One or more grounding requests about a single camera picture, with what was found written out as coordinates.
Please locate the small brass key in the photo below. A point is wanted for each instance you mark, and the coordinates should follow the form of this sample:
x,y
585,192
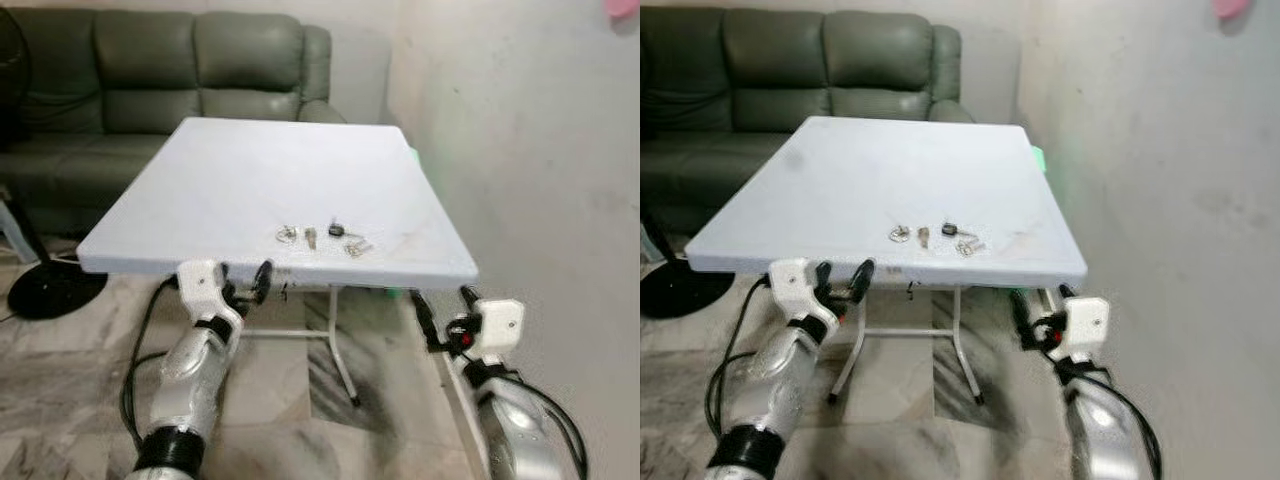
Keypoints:
x,y
311,238
923,238

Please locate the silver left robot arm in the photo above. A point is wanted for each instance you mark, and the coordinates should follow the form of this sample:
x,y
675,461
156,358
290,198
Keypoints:
x,y
775,385
192,385

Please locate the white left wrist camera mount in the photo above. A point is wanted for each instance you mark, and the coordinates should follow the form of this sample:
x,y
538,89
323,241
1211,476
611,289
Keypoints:
x,y
795,283
200,285

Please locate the pink wall hook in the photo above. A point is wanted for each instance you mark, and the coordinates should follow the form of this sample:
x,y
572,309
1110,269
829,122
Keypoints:
x,y
1230,7
622,6

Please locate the white folding table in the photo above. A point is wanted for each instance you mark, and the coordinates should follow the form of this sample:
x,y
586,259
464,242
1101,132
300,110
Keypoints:
x,y
270,180
880,180

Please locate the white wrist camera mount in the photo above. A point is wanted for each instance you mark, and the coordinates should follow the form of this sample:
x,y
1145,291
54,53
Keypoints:
x,y
200,285
500,325
1088,325
795,283

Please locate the silver key bunch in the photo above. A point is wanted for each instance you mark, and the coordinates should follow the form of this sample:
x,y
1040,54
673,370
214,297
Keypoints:
x,y
968,245
357,245

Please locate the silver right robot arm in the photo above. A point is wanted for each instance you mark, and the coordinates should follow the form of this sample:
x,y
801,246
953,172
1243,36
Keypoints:
x,y
515,430
1105,430

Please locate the dark green leather sofa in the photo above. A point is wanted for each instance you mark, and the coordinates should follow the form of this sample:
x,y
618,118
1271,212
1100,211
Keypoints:
x,y
150,60
780,60

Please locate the black standing fan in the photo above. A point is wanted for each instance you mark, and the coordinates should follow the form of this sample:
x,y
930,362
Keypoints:
x,y
685,292
55,292

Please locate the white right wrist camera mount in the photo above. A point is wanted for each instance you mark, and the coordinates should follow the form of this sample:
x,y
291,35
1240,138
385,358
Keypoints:
x,y
500,325
1088,325

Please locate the small green object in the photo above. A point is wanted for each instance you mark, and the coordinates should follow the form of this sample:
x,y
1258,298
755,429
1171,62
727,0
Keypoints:
x,y
1039,158
413,157

